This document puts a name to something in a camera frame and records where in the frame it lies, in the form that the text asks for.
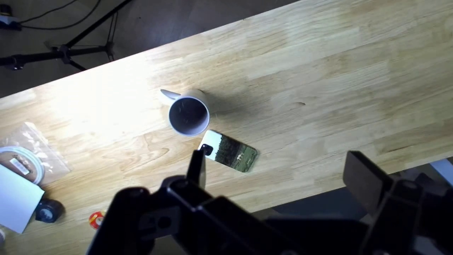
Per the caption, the thin black floor cable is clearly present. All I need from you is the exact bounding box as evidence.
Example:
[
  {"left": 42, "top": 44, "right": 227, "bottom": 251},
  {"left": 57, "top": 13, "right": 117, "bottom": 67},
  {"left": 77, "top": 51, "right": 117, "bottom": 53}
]
[{"left": 0, "top": 0, "right": 104, "bottom": 32}]

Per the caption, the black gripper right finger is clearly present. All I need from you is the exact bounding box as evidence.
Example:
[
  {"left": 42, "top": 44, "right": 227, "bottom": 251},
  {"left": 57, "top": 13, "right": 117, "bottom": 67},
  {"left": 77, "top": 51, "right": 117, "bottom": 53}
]
[{"left": 342, "top": 149, "right": 395, "bottom": 216}]

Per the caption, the black camera tripod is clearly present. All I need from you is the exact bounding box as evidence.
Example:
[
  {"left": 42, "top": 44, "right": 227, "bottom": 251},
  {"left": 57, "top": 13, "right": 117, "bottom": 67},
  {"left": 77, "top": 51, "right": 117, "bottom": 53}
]
[{"left": 0, "top": 0, "right": 136, "bottom": 74}]

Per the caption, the small orange red item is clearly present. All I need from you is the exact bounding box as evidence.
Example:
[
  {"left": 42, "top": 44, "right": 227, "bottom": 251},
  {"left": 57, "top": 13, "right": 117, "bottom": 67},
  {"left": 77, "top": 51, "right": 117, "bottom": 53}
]
[{"left": 88, "top": 210, "right": 107, "bottom": 233}]

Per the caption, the shiny dark smartphone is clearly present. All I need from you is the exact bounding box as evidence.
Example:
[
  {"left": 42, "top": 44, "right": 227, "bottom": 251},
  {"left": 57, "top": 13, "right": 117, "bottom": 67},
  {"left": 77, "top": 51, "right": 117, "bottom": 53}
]
[{"left": 200, "top": 128, "right": 261, "bottom": 175}]

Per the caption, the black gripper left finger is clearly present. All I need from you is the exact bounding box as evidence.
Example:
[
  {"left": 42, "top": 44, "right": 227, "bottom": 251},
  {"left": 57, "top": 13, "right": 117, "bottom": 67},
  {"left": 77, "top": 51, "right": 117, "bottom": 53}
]
[{"left": 184, "top": 144, "right": 213, "bottom": 190}]

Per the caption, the small black round object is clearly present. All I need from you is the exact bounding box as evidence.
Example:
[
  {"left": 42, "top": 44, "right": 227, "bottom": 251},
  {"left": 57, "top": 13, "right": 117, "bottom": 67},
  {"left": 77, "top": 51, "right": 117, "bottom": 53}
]
[{"left": 34, "top": 197, "right": 66, "bottom": 226}]

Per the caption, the white flat paper pad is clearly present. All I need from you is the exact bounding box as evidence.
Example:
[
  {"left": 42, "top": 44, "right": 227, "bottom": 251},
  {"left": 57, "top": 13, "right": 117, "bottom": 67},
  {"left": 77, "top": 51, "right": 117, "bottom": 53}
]
[{"left": 0, "top": 162, "right": 47, "bottom": 236}]

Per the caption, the white ceramic mug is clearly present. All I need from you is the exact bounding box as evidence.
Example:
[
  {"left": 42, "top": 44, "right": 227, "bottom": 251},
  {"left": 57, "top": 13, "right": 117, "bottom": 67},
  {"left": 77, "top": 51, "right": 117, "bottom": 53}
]
[{"left": 159, "top": 87, "right": 213, "bottom": 139}]

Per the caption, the white coiled cable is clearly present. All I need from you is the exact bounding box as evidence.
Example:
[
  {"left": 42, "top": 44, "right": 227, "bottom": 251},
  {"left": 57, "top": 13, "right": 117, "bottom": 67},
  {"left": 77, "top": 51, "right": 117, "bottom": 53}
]
[{"left": 0, "top": 145, "right": 47, "bottom": 187}]

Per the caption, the clear plastic bag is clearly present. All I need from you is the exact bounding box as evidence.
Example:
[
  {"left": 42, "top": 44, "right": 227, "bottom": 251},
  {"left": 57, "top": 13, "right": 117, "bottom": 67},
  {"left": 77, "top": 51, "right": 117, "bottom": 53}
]
[{"left": 0, "top": 121, "right": 73, "bottom": 187}]

